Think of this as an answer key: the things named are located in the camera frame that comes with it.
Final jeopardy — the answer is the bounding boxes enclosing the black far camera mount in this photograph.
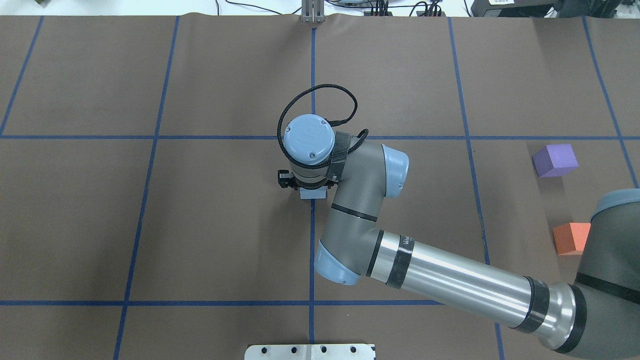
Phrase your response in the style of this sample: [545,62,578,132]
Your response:
[277,170,300,191]

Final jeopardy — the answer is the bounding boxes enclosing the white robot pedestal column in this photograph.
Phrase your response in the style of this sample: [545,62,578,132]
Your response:
[244,342,377,360]

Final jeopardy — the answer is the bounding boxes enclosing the light blue foam block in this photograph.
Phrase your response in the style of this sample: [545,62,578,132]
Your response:
[299,186,328,200]

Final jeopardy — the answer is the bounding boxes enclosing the orange foam block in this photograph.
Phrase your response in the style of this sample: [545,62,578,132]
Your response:
[551,222,591,256]

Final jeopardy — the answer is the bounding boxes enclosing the purple foam block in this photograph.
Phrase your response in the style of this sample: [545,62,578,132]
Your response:
[532,143,579,178]

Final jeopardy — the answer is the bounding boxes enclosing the brown paper table cover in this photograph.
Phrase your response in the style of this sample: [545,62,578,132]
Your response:
[1,13,639,360]

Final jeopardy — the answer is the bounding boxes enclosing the aluminium frame post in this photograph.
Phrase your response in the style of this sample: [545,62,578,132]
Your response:
[300,0,326,24]

